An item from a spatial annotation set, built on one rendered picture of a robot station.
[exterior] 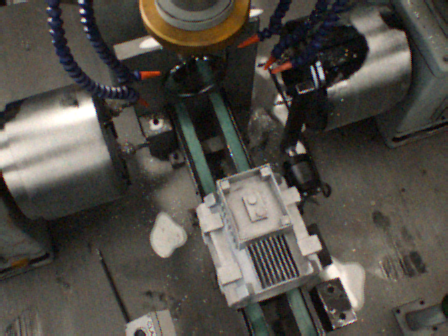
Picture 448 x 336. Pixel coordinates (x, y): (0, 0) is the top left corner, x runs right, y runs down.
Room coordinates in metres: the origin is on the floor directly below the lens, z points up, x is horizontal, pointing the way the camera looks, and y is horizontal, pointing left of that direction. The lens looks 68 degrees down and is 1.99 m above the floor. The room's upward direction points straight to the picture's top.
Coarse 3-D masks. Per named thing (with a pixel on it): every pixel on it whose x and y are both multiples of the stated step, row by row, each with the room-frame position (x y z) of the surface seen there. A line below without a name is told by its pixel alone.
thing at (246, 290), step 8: (280, 176) 0.35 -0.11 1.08; (208, 200) 0.30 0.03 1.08; (216, 200) 0.30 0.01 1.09; (304, 264) 0.18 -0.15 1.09; (312, 264) 0.18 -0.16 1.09; (304, 272) 0.17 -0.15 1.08; (312, 272) 0.17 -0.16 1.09; (240, 288) 0.14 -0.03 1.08; (248, 288) 0.14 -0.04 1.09; (240, 296) 0.13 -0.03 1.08; (248, 296) 0.13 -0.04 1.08; (248, 304) 0.13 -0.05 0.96
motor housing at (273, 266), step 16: (208, 208) 0.30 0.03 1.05; (288, 208) 0.29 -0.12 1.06; (224, 224) 0.26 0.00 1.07; (208, 240) 0.24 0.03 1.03; (224, 240) 0.23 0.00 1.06; (272, 240) 0.22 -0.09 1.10; (288, 240) 0.23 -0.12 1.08; (224, 256) 0.20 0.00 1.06; (240, 256) 0.20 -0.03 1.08; (256, 256) 0.20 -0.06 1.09; (272, 256) 0.19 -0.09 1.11; (288, 256) 0.19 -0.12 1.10; (256, 272) 0.17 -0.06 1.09; (272, 272) 0.16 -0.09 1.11; (288, 272) 0.17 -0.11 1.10; (320, 272) 0.18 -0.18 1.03; (224, 288) 0.15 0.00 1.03; (256, 288) 0.14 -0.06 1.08; (272, 288) 0.16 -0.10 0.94; (288, 288) 0.16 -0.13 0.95; (240, 304) 0.13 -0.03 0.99
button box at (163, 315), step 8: (152, 312) 0.10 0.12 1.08; (160, 312) 0.10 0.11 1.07; (168, 312) 0.10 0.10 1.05; (136, 320) 0.09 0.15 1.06; (144, 320) 0.09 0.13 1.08; (152, 320) 0.09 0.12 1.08; (160, 320) 0.09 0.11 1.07; (168, 320) 0.09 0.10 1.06; (128, 328) 0.08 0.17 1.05; (136, 328) 0.08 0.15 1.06; (144, 328) 0.07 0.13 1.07; (152, 328) 0.07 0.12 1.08; (160, 328) 0.07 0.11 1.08; (168, 328) 0.08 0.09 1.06
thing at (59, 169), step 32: (32, 96) 0.50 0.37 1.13; (64, 96) 0.48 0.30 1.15; (96, 96) 0.50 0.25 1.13; (0, 128) 0.42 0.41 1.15; (32, 128) 0.41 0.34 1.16; (64, 128) 0.41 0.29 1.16; (96, 128) 0.42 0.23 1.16; (0, 160) 0.36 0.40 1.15; (32, 160) 0.36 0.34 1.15; (64, 160) 0.36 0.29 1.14; (96, 160) 0.36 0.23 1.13; (32, 192) 0.31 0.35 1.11; (64, 192) 0.31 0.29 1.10; (96, 192) 0.32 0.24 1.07; (128, 192) 0.35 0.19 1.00
